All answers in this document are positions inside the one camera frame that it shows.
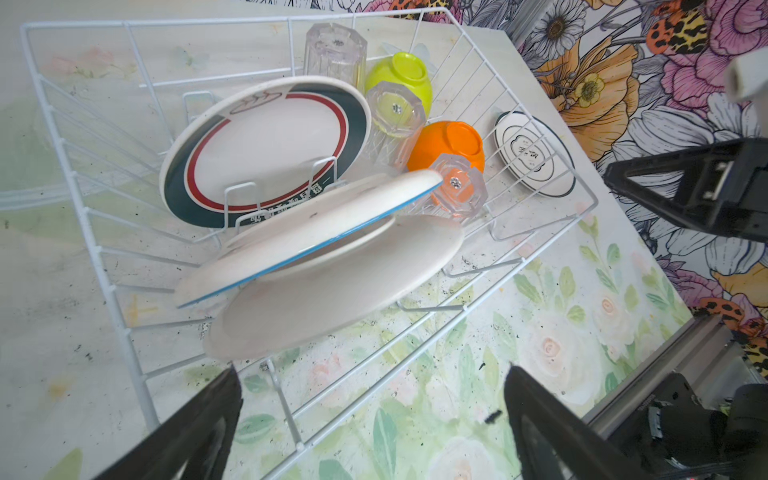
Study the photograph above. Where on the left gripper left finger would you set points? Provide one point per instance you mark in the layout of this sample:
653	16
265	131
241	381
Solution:
194	443

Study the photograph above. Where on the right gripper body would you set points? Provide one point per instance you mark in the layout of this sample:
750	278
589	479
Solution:
745	79

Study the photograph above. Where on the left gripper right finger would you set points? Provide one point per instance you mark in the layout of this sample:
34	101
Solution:
551	442

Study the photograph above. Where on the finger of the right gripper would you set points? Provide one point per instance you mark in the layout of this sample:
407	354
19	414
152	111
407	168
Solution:
722	189

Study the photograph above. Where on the white plate green clover emblem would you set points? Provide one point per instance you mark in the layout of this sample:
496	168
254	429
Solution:
534	154

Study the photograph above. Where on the white wire dish rack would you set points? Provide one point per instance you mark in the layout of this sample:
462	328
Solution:
117	93

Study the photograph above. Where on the green red rimmed plate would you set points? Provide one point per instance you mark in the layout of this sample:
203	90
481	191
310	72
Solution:
266	147

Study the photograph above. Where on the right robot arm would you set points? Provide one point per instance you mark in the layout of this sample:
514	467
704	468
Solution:
708	441

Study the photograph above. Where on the plain white plate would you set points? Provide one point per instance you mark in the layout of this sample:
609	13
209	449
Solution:
333	287

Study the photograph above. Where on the near clear glass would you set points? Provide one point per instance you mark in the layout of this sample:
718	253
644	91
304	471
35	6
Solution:
462	193

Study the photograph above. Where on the clear glass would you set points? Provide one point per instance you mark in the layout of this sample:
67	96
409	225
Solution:
462	193
335	51
393	120

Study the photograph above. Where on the orange bowl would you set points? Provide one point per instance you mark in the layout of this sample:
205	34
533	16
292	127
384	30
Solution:
447	137

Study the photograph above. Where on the blue rimmed watermelon plate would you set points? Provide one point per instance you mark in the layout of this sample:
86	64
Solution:
303	229

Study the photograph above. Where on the middle clear glass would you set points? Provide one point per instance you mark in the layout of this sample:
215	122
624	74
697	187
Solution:
393	120

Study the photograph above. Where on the lime green bowl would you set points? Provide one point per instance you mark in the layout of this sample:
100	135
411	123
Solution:
405	69

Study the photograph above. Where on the far clear glass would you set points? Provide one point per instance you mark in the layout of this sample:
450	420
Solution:
335	51

